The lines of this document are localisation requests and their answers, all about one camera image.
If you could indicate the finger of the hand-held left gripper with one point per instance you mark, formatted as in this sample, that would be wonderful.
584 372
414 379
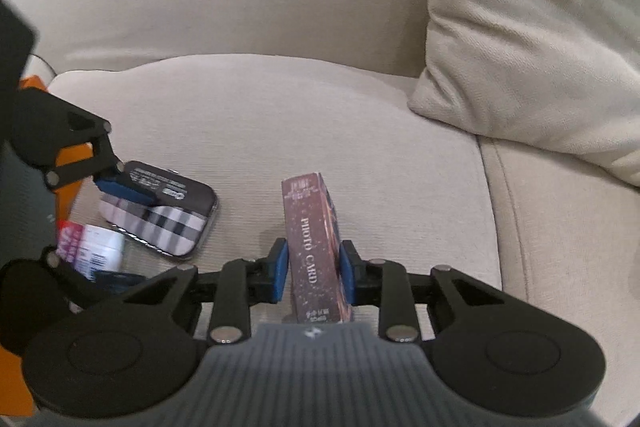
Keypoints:
125 187
120 281

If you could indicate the beige cushion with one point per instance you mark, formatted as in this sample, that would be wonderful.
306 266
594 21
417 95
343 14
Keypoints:
525 32

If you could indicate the beige sofa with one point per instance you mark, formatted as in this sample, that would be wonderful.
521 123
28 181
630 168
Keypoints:
300 107

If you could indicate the white squeeze tube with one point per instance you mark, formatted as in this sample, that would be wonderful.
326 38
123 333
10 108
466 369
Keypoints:
102 247

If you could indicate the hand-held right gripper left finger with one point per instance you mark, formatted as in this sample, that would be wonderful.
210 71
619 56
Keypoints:
280 272

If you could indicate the floral print card box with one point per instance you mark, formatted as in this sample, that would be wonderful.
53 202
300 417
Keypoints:
310 247

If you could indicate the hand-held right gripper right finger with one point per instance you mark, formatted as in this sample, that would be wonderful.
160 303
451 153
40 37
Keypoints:
348 274

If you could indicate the plaid glasses case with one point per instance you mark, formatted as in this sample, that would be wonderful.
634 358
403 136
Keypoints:
170 222

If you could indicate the orange cardboard box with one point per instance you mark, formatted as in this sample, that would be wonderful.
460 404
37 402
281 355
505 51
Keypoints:
12 382

